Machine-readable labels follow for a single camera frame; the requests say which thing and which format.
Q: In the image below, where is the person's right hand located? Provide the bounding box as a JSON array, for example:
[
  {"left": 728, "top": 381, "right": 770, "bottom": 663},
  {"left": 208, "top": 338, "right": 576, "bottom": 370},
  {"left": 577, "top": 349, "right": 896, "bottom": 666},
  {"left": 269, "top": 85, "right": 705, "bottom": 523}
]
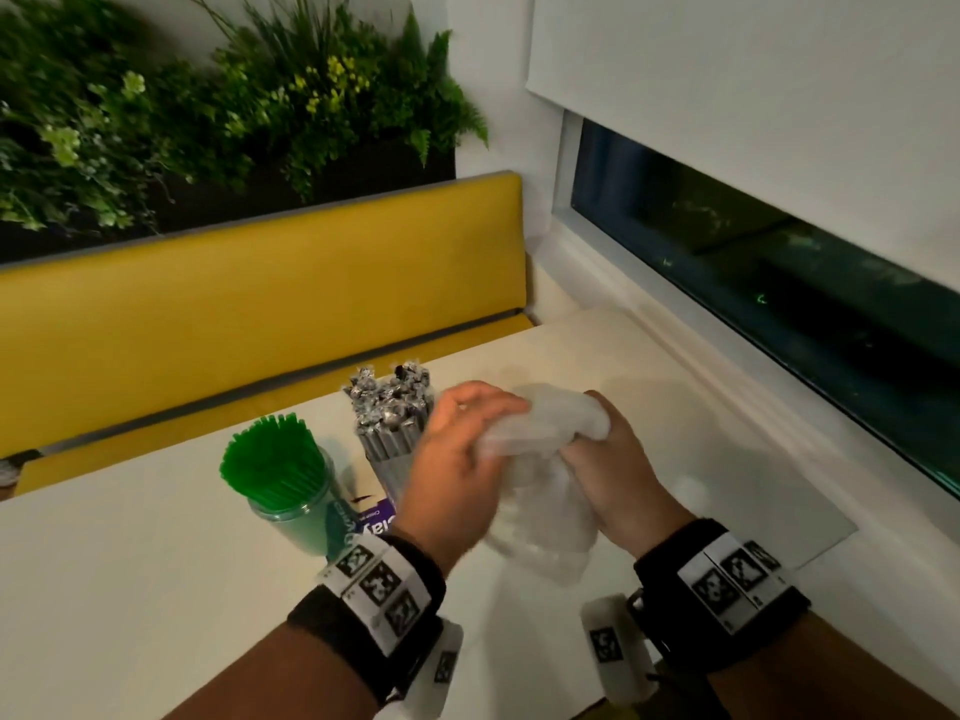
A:
[{"left": 557, "top": 389, "right": 700, "bottom": 562}]

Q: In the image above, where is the person's left hand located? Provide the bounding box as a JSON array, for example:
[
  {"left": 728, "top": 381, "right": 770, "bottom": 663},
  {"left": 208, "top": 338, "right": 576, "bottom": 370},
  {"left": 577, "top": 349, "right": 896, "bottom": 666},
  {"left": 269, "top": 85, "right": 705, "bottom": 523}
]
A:
[{"left": 389, "top": 379, "right": 534, "bottom": 580}]

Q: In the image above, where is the square clear holder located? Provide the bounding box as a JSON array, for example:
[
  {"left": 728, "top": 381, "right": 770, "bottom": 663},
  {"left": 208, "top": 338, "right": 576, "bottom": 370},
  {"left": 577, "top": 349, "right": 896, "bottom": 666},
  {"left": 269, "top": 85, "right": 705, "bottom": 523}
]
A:
[{"left": 358, "top": 417, "right": 430, "bottom": 512}]

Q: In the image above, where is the thin clear plastic bag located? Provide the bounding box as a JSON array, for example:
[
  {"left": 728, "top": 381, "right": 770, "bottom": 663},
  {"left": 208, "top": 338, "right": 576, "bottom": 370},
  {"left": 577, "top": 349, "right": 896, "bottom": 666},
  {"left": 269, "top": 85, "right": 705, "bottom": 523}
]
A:
[{"left": 481, "top": 449, "right": 603, "bottom": 587}]

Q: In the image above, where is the bunch of black straws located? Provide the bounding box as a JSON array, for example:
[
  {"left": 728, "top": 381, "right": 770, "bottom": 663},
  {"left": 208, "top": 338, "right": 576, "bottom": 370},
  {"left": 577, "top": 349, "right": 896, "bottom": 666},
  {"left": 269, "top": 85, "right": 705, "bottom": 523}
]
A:
[{"left": 341, "top": 359, "right": 438, "bottom": 464}]

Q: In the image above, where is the clear round plastic cup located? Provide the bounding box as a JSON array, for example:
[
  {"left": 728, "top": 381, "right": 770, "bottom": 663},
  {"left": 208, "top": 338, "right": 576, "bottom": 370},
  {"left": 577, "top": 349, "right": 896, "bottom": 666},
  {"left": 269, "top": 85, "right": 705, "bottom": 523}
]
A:
[{"left": 245, "top": 444, "right": 340, "bottom": 559}]

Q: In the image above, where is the bunch of green straws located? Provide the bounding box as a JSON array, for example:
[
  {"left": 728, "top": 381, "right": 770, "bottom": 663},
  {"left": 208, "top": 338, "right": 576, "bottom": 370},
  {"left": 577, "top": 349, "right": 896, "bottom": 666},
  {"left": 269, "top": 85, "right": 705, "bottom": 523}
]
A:
[{"left": 217, "top": 411, "right": 329, "bottom": 516}]

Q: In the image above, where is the person's left forearm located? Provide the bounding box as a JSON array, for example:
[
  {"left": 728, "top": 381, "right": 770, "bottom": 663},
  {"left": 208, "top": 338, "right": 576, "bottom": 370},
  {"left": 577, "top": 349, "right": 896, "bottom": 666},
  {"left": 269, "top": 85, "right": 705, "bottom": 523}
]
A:
[{"left": 159, "top": 620, "right": 382, "bottom": 720}]

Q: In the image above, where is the person's right forearm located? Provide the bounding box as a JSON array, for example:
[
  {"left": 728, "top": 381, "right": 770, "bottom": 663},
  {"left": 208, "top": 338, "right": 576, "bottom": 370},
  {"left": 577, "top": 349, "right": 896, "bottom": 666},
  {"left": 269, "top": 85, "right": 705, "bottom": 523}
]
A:
[{"left": 703, "top": 609, "right": 960, "bottom": 720}]

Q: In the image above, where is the purple round sign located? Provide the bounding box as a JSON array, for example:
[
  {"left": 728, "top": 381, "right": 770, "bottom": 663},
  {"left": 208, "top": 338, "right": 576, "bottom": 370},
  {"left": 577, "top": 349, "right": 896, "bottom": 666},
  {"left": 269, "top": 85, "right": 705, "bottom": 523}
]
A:
[{"left": 324, "top": 494, "right": 399, "bottom": 565}]

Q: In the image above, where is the black left wristband with markers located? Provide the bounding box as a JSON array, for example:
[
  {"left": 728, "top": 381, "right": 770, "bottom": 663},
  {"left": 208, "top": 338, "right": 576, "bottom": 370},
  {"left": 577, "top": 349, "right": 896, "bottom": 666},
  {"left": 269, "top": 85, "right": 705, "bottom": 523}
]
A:
[{"left": 284, "top": 530, "right": 449, "bottom": 707}]

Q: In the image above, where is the black wristband with markers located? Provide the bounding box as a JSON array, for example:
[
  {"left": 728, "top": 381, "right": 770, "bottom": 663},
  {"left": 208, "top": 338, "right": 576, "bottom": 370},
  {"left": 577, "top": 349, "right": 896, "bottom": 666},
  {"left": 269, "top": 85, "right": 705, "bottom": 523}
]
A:
[
  {"left": 284, "top": 530, "right": 449, "bottom": 707},
  {"left": 632, "top": 516, "right": 814, "bottom": 677}
]

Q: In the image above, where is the black right wristband with markers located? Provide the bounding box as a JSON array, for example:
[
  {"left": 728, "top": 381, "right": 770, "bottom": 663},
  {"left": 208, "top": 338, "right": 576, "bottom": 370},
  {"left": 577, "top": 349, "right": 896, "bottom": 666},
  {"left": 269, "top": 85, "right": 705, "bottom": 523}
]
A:
[{"left": 632, "top": 516, "right": 814, "bottom": 677}]

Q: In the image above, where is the yellow bench seat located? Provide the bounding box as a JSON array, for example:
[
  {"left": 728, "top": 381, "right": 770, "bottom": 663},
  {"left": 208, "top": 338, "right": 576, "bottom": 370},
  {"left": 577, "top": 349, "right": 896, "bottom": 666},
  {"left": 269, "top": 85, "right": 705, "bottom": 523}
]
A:
[{"left": 0, "top": 169, "right": 529, "bottom": 461}]

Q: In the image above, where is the dark window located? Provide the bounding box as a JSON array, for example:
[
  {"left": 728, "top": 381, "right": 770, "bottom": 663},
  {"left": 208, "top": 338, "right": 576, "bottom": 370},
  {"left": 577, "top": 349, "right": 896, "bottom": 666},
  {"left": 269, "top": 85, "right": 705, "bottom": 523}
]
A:
[{"left": 568, "top": 116, "right": 960, "bottom": 501}]

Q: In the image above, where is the yellow bench seat cushion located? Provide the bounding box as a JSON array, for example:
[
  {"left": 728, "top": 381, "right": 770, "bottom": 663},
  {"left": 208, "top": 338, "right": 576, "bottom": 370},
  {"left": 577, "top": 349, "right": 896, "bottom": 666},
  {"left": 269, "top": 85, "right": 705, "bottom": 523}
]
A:
[{"left": 13, "top": 311, "right": 537, "bottom": 499}]

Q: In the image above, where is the white table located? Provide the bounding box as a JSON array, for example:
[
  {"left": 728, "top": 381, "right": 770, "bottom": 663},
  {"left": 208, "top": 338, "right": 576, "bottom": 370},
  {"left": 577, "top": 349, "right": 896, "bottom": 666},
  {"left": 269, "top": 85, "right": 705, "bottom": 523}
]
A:
[{"left": 0, "top": 303, "right": 862, "bottom": 720}]

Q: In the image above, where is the white roller blind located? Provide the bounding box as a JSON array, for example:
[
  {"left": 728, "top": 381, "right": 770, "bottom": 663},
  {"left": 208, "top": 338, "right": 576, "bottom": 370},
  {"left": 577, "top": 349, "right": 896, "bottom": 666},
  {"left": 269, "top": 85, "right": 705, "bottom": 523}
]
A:
[{"left": 523, "top": 0, "right": 960, "bottom": 295}]

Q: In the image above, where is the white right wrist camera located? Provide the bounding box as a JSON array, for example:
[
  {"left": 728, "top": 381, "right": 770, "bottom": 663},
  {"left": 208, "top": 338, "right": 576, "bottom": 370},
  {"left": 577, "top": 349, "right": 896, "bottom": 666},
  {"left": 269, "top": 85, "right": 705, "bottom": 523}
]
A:
[{"left": 579, "top": 592, "right": 661, "bottom": 707}]

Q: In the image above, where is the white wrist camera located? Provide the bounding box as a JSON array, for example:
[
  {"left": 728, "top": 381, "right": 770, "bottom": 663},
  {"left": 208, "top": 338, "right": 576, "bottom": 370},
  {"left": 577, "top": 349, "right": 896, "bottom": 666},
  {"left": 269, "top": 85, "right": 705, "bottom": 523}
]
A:
[
  {"left": 373, "top": 618, "right": 466, "bottom": 720},
  {"left": 579, "top": 592, "right": 661, "bottom": 707}
]

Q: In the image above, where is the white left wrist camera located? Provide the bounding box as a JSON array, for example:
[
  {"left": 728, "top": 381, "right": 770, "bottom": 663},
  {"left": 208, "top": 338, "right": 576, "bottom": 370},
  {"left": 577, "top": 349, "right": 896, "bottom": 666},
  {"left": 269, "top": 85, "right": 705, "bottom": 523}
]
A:
[{"left": 373, "top": 618, "right": 466, "bottom": 720}]

